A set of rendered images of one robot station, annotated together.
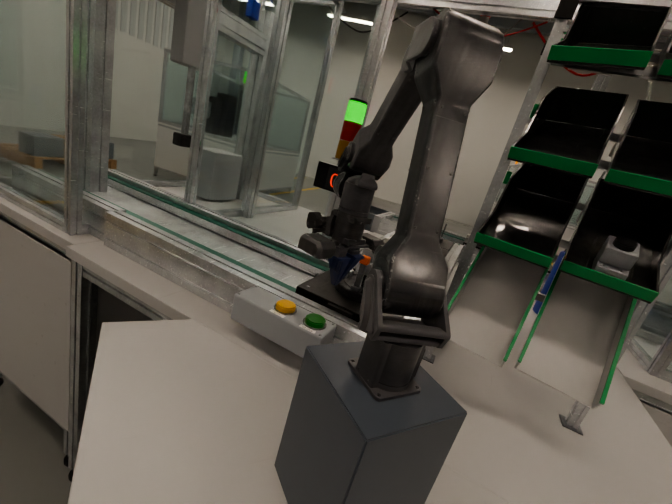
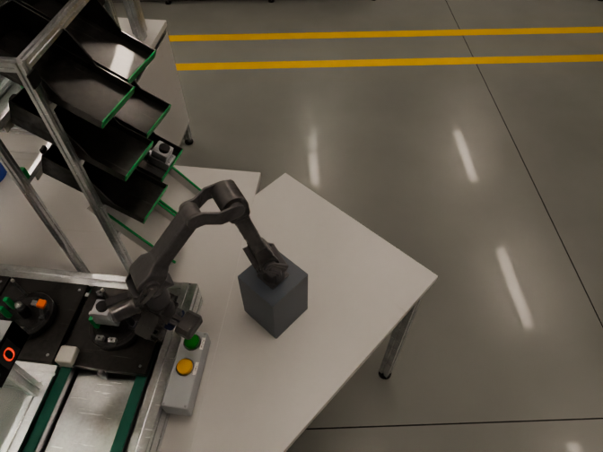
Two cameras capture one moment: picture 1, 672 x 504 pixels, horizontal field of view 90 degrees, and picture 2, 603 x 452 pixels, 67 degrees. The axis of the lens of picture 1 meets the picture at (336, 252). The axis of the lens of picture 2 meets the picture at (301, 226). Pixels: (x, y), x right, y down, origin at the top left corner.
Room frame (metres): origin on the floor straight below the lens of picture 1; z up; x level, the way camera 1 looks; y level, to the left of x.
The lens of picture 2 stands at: (0.42, 0.59, 2.14)
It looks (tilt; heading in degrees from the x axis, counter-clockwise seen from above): 52 degrees down; 256
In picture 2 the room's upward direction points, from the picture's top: straight up
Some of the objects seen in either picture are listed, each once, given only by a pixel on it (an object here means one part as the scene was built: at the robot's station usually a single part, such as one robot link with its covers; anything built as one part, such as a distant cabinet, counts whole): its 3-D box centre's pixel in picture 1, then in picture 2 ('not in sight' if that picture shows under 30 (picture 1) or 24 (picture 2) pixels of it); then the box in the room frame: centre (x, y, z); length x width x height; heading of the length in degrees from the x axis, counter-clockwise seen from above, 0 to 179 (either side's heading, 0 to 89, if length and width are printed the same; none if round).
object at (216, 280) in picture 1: (231, 284); (143, 446); (0.73, 0.22, 0.91); 0.89 x 0.06 x 0.11; 69
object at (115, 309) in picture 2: (355, 175); (133, 294); (0.66, 0.00, 1.25); 0.12 x 0.08 x 0.11; 16
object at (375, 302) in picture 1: (403, 307); (270, 258); (0.33, -0.09, 1.15); 0.09 x 0.07 x 0.06; 106
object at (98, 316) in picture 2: (372, 257); (102, 311); (0.79, -0.09, 1.06); 0.08 x 0.04 x 0.07; 159
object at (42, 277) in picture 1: (183, 279); not in sight; (1.58, 0.74, 0.43); 1.39 x 0.63 x 0.86; 159
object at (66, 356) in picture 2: not in sight; (68, 356); (0.90, -0.03, 0.97); 0.05 x 0.05 x 0.04; 69
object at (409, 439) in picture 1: (359, 441); (275, 293); (0.33, -0.09, 0.96); 0.14 x 0.14 x 0.20; 33
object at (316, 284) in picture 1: (360, 294); (118, 328); (0.78, -0.09, 0.96); 0.24 x 0.24 x 0.02; 69
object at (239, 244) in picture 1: (267, 267); (71, 447); (0.91, 0.18, 0.91); 0.84 x 0.28 x 0.10; 69
